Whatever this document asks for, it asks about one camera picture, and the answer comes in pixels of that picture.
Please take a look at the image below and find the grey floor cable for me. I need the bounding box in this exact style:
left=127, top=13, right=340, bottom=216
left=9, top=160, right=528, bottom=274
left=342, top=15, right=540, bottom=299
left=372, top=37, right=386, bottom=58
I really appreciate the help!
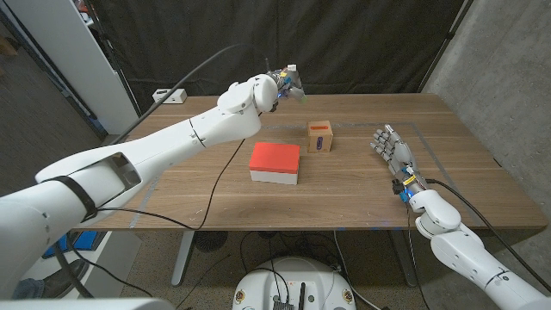
left=333, top=231, right=382, bottom=310

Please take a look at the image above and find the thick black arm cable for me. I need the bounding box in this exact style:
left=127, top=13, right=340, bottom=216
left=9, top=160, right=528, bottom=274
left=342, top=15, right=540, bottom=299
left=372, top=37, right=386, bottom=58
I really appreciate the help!
left=112, top=41, right=253, bottom=146
left=424, top=178, right=551, bottom=293

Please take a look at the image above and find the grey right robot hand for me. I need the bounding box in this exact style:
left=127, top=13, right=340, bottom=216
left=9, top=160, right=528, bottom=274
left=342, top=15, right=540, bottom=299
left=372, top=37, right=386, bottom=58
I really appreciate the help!
left=369, top=124, right=428, bottom=204

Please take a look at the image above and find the dark grey table leg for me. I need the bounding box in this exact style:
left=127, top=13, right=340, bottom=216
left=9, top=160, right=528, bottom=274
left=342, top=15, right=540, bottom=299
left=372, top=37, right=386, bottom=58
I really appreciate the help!
left=389, top=229, right=418, bottom=288

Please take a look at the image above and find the white power outlet box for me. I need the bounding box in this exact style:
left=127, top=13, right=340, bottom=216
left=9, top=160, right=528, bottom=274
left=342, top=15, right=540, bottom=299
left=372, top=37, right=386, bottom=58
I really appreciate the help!
left=152, top=88, right=189, bottom=105

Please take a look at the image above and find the red box with white base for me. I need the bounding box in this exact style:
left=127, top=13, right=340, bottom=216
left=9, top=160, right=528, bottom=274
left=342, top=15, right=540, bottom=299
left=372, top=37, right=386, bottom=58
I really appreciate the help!
left=248, top=142, right=301, bottom=186

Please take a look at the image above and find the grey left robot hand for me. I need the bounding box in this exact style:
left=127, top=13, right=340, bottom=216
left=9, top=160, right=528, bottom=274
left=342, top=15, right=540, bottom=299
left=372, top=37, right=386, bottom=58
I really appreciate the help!
left=266, top=64, right=309, bottom=104

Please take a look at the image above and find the white robot chest plate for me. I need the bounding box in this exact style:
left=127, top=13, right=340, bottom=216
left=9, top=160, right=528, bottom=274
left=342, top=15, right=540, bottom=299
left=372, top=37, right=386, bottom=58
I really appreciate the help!
left=0, top=296, right=176, bottom=310

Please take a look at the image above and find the person's leg in jeans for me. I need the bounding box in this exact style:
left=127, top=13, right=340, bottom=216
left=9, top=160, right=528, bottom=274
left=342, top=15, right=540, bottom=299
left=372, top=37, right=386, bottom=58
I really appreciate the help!
left=12, top=257, right=91, bottom=301

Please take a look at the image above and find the white cabinet panel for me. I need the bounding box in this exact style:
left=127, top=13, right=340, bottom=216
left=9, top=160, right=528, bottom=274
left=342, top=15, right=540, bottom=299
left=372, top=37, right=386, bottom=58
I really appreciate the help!
left=3, top=0, right=141, bottom=136

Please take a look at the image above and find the black fabric curtain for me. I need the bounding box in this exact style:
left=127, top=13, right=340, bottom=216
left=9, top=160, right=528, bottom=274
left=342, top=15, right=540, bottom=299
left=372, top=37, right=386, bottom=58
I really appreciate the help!
left=88, top=0, right=468, bottom=115

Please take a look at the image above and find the black floor cable bundle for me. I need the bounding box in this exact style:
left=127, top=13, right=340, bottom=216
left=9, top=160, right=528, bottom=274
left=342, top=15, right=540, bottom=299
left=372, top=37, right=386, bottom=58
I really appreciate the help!
left=238, top=231, right=341, bottom=276

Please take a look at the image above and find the black curtain stand pole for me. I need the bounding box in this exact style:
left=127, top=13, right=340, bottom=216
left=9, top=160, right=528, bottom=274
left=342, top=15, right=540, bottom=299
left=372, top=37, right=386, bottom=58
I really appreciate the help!
left=84, top=0, right=143, bottom=121
left=416, top=0, right=474, bottom=94

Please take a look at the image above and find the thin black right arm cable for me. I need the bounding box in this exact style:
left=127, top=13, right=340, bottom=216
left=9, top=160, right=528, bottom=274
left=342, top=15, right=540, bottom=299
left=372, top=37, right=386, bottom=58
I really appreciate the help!
left=406, top=203, right=433, bottom=310

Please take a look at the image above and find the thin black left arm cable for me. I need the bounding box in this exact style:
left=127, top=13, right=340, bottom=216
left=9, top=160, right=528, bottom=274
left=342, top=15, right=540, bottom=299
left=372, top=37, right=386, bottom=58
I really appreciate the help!
left=95, top=112, right=263, bottom=232

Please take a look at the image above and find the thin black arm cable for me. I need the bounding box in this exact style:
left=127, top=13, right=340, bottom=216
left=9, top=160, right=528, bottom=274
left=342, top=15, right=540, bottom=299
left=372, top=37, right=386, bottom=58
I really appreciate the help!
left=95, top=112, right=263, bottom=232
left=406, top=203, right=433, bottom=310

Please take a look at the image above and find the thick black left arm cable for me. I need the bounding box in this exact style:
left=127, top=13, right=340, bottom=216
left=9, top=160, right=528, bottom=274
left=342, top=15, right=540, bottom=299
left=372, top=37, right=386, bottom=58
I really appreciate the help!
left=112, top=41, right=253, bottom=146

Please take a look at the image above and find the white robot torso base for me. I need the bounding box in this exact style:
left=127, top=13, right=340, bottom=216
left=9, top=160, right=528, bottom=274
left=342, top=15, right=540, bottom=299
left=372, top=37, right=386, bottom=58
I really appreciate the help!
left=232, top=257, right=357, bottom=310

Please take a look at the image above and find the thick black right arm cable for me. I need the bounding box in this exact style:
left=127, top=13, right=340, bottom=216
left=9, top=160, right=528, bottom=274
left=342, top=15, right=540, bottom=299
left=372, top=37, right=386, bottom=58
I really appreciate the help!
left=424, top=178, right=551, bottom=293

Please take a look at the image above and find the white table leg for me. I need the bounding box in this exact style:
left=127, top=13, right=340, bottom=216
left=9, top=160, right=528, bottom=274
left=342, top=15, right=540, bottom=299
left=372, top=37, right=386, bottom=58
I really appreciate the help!
left=170, top=231, right=195, bottom=286

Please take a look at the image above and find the round black floor fan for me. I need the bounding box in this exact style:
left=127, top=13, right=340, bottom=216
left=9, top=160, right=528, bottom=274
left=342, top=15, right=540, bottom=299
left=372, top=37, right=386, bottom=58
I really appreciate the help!
left=194, top=231, right=228, bottom=253

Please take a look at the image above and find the wooden slotted cube box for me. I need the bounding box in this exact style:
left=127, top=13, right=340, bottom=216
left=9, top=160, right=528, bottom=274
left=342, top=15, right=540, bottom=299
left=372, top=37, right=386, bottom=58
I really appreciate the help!
left=306, top=120, right=334, bottom=154

